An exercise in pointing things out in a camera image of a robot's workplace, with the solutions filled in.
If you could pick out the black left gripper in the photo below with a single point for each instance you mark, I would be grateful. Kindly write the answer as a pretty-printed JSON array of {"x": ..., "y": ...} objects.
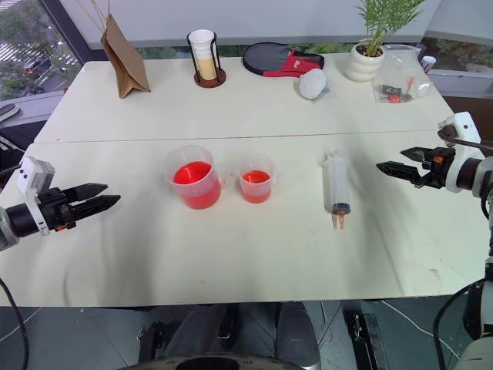
[{"x": 58, "y": 210}]

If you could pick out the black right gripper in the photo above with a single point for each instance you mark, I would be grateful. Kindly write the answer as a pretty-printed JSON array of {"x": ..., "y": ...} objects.
[{"x": 437, "y": 169}]

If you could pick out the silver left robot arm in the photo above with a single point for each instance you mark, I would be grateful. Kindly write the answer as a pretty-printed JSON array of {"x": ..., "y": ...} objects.
[{"x": 21, "y": 221}]

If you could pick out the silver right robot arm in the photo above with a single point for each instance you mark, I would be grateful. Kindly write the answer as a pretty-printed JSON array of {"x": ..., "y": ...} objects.
[{"x": 470, "y": 173}]

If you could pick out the clear plastic syringe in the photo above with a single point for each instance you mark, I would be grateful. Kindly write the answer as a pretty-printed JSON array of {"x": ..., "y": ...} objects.
[{"x": 337, "y": 181}]

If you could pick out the large beaker with red liquid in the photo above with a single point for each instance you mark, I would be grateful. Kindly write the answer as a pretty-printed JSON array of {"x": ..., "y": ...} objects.
[{"x": 194, "y": 181}]

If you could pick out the small beaker with red liquid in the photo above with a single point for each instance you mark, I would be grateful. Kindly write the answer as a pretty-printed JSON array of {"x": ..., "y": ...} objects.
[{"x": 254, "y": 181}]

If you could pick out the paper cup stack in holder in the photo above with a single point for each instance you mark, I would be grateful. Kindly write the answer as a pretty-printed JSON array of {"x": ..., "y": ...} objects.
[{"x": 210, "y": 79}]

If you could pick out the clear plastic bag with parts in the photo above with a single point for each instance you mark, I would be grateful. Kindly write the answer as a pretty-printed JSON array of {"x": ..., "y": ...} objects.
[{"x": 400, "y": 77}]

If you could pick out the white ribbed plant pot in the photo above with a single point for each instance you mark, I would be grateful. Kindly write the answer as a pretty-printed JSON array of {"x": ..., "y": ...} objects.
[{"x": 364, "y": 65}]

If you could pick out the dark flat device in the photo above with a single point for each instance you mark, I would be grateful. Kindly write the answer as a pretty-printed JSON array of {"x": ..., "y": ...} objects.
[{"x": 8, "y": 111}]

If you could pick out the brown paper bag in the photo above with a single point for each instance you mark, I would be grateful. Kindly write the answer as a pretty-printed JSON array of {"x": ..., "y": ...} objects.
[{"x": 129, "y": 65}]

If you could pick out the green palm plant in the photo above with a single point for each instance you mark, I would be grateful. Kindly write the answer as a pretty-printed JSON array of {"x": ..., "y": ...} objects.
[{"x": 379, "y": 21}]

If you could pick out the black red paddle case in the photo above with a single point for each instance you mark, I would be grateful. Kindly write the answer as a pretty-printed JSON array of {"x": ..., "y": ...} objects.
[{"x": 269, "y": 58}]

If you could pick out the black metal table foot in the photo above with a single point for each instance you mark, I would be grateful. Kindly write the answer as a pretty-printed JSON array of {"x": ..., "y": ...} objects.
[{"x": 364, "y": 339}]

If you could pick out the stack of white paper cups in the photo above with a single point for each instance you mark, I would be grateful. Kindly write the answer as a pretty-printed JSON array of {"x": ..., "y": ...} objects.
[{"x": 202, "y": 54}]

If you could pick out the dark rounded black shape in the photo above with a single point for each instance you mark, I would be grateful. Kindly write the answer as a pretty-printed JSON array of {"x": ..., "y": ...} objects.
[{"x": 298, "y": 335}]

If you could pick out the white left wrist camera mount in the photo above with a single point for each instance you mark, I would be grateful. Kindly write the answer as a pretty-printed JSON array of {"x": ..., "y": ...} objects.
[{"x": 32, "y": 173}]

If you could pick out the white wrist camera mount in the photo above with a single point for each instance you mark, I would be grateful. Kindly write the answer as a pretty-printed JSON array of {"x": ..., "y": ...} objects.
[
  {"x": 464, "y": 127},
  {"x": 32, "y": 173}
]

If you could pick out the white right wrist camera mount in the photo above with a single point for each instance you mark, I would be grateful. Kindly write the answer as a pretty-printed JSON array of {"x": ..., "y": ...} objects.
[{"x": 464, "y": 127}]

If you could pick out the black metal bracket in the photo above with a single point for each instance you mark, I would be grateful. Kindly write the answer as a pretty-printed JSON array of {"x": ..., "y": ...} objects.
[{"x": 152, "y": 339}]

